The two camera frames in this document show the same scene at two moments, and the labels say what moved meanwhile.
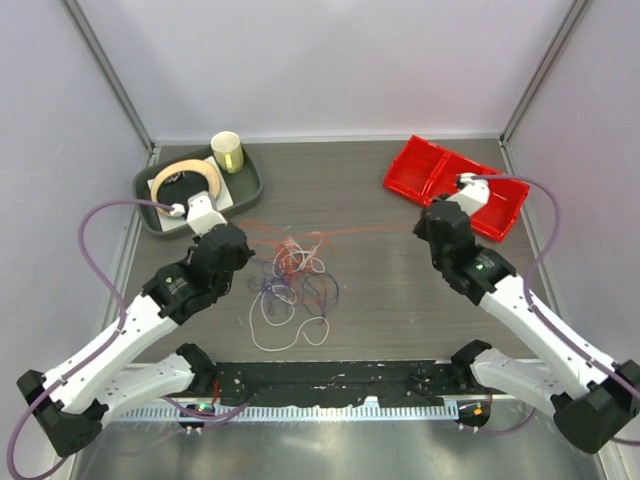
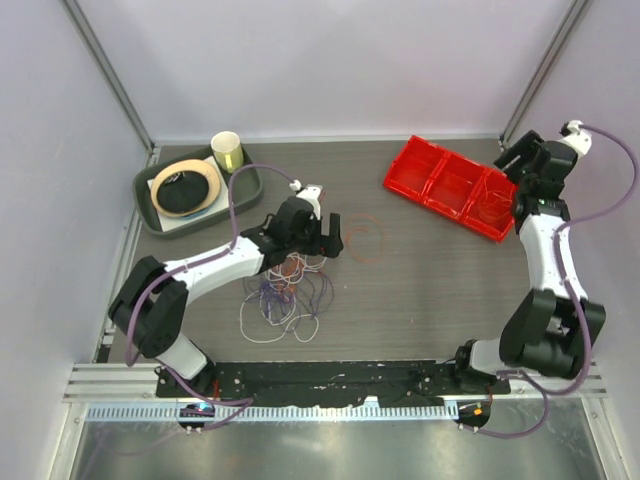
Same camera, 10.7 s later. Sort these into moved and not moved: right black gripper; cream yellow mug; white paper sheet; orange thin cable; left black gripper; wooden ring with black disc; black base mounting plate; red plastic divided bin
Moved: left black gripper; orange thin cable; right black gripper
Not moved: white paper sheet; wooden ring with black disc; black base mounting plate; red plastic divided bin; cream yellow mug
